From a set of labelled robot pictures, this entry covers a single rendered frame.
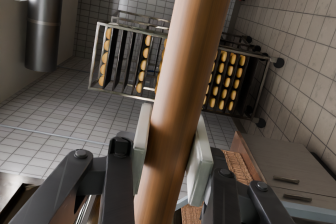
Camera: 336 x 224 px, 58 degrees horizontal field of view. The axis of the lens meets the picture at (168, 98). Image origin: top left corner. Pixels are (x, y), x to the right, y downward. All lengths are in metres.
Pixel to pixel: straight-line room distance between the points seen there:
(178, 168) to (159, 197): 0.02
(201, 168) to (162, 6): 5.03
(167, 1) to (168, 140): 5.01
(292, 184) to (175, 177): 1.54
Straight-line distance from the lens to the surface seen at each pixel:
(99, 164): 0.16
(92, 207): 1.81
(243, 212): 0.17
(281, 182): 1.70
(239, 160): 1.88
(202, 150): 0.17
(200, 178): 0.17
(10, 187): 2.20
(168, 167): 0.19
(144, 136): 0.17
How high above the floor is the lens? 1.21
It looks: 4 degrees down
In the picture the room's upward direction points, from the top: 79 degrees counter-clockwise
